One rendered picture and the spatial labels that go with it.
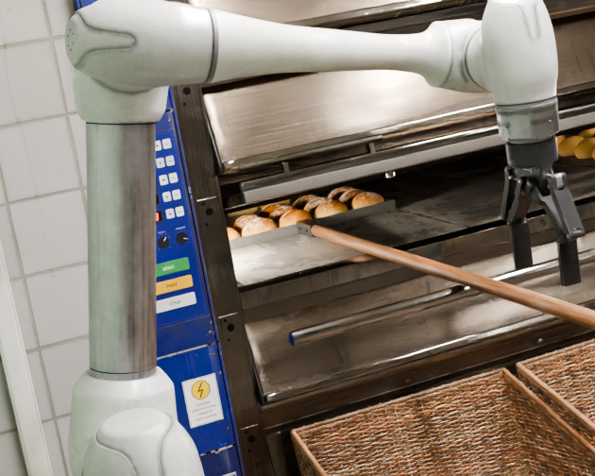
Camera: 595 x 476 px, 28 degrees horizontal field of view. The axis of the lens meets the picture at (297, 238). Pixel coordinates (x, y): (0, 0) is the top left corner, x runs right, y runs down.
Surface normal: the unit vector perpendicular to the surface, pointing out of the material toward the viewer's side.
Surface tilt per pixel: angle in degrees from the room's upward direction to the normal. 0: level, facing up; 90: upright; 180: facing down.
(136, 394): 55
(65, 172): 90
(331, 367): 70
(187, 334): 90
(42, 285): 90
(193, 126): 90
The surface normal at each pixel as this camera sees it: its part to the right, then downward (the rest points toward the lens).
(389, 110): 0.28, -0.21
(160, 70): 0.19, 0.77
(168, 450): 0.62, -0.37
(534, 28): 0.30, 0.01
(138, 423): -0.14, -0.95
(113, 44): 0.04, 0.22
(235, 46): 0.49, 0.19
